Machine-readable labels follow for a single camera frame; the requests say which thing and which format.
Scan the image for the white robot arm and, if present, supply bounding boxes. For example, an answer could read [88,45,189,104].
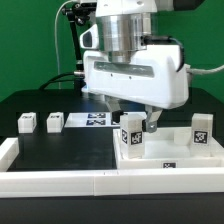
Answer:
[71,0,205,132]

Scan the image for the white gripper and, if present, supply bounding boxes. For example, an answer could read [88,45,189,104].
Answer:
[84,45,189,133]

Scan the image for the white square tabletop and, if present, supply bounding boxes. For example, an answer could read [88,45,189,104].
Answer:
[113,127,224,169]

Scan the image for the black cable bundle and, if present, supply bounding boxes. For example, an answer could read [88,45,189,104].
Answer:
[38,6,88,91]

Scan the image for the white left fence wall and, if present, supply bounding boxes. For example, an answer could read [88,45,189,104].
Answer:
[0,138,19,172]

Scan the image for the white marker sheet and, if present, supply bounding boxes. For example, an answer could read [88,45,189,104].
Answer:
[65,112,119,128]

